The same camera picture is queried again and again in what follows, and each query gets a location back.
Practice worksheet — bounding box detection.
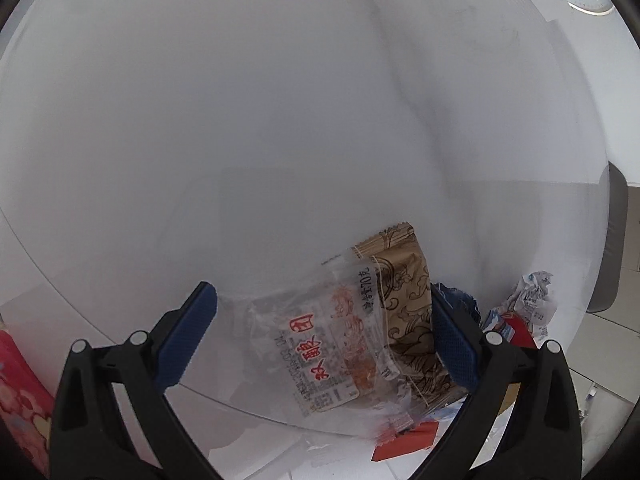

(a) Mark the blue white snack packet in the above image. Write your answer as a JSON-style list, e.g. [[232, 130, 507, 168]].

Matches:
[[483, 309, 537, 349]]

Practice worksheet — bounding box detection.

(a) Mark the printed white paper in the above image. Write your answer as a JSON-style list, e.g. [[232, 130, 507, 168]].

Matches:
[[499, 271, 558, 340]]

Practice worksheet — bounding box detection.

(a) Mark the red paper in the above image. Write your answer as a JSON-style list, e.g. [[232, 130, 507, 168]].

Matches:
[[371, 420, 439, 463]]

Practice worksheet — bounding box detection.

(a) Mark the clear red-print snack bag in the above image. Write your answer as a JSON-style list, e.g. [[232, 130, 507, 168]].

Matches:
[[224, 222, 465, 438]]

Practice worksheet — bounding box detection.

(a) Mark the red knitted sleeve forearm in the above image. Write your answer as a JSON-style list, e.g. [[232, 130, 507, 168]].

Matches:
[[0, 326, 54, 479]]

